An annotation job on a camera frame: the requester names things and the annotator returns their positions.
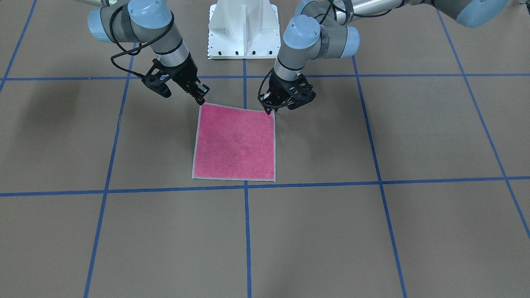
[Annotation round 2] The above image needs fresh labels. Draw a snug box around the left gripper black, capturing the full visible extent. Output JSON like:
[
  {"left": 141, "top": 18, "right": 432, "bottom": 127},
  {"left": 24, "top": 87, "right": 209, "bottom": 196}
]
[{"left": 262, "top": 71, "right": 304, "bottom": 115}]

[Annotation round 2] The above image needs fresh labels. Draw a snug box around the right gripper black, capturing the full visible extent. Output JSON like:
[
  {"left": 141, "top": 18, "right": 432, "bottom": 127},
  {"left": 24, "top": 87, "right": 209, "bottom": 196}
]
[{"left": 162, "top": 53, "right": 210, "bottom": 106}]

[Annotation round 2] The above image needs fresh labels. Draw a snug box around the pink and grey towel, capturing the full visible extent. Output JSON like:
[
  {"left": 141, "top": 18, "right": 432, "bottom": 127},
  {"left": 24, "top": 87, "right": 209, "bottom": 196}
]
[{"left": 192, "top": 103, "right": 276, "bottom": 182}]

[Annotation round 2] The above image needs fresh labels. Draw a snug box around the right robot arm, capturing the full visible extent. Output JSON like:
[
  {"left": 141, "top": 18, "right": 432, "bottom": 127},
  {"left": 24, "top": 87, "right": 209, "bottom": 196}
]
[{"left": 87, "top": 0, "right": 210, "bottom": 105}]

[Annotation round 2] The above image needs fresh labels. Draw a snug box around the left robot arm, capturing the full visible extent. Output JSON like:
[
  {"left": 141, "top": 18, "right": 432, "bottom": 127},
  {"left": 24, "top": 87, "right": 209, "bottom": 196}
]
[{"left": 258, "top": 0, "right": 529, "bottom": 114}]

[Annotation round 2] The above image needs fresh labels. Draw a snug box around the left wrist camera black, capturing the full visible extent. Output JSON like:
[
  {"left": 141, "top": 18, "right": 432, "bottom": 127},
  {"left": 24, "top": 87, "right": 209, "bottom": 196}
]
[{"left": 287, "top": 76, "right": 316, "bottom": 110}]

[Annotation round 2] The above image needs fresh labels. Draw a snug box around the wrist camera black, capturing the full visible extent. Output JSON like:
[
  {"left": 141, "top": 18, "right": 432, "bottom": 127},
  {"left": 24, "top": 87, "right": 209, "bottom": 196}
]
[
  {"left": 141, "top": 59, "right": 171, "bottom": 98},
  {"left": 287, "top": 76, "right": 316, "bottom": 110}
]

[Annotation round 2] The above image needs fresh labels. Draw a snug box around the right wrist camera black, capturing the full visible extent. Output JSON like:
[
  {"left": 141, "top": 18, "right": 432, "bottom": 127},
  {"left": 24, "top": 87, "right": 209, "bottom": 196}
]
[{"left": 141, "top": 59, "right": 171, "bottom": 98}]

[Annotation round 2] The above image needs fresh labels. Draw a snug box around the white pedestal column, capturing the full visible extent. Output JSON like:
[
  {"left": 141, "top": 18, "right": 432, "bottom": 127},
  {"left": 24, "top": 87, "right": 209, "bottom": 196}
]
[{"left": 207, "top": 0, "right": 281, "bottom": 59}]

